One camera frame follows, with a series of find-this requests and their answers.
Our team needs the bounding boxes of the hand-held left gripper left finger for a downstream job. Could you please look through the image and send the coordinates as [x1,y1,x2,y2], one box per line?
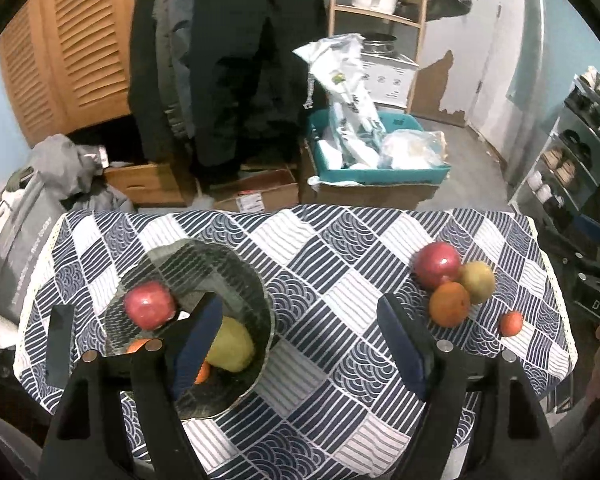
[39,291,226,480]

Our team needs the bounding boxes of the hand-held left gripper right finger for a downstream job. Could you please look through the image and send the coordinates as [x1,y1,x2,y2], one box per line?
[376,292,561,480]

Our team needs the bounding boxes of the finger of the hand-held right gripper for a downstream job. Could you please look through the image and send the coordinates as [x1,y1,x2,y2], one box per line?
[572,211,600,241]
[535,220,600,286]

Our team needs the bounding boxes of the yellow-green pear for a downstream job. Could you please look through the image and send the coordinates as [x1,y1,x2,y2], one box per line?
[459,260,497,305]
[207,316,257,373]

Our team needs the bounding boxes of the red apple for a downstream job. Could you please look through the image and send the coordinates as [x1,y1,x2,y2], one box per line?
[124,281,177,332]
[412,241,462,291]

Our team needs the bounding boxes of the clear glass bowl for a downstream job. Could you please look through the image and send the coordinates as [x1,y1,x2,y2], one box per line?
[102,239,275,421]

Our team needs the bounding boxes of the person's right forearm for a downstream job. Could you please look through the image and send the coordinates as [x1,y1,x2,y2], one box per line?
[555,395,600,480]

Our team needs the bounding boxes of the rows of shoes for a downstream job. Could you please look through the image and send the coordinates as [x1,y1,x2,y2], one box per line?
[525,66,600,211]

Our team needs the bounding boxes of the white shoe rack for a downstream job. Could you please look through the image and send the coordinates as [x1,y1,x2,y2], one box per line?
[507,65,600,231]

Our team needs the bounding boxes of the blue white patterned tablecloth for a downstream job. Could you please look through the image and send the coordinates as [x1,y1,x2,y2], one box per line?
[12,204,578,480]

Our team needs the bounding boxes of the flat dark rectangular object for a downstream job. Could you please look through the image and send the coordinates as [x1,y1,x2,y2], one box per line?
[45,304,76,390]

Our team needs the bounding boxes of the large cardboard box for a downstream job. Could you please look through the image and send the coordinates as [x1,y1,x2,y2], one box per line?
[300,140,441,211]

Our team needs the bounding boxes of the cardboard box with red label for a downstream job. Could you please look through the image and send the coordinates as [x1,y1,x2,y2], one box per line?
[212,167,301,213]

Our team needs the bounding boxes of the teal plastic basket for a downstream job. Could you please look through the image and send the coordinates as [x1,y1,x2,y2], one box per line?
[307,108,452,186]

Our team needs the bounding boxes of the wooden drawer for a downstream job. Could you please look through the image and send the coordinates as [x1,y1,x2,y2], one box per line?
[102,161,186,207]

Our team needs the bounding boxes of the clear plastic bag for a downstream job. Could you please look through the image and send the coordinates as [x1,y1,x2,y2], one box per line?
[380,129,448,170]

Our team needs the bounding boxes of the grey laundry bag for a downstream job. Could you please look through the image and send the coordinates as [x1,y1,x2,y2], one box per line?
[0,165,63,326]

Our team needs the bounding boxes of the metal pipe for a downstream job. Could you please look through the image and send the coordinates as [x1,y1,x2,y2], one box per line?
[500,0,548,196]

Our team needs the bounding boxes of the pale blue door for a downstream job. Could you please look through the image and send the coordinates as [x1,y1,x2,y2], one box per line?
[410,0,526,128]

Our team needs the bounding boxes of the grey clothes pile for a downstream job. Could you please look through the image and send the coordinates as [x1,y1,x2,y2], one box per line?
[27,133,133,213]

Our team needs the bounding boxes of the white rice bag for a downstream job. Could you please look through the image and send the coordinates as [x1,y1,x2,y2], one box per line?
[292,33,386,171]

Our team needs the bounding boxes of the black jacket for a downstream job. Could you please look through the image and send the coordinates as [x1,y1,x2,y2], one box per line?
[127,0,181,161]

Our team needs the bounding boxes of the steel pot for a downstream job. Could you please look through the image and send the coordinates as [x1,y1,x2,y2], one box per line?
[362,32,397,57]

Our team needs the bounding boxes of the wooden shelf rack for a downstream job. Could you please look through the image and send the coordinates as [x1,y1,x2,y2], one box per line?
[327,0,431,116]

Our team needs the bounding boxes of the black hooded coat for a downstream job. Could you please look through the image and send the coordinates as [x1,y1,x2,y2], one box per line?
[180,0,328,186]

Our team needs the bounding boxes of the grey jacket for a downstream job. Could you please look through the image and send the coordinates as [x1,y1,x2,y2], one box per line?
[152,0,196,141]

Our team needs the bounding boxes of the wooden louvered wardrobe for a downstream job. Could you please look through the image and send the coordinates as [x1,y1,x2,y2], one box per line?
[0,0,146,148]

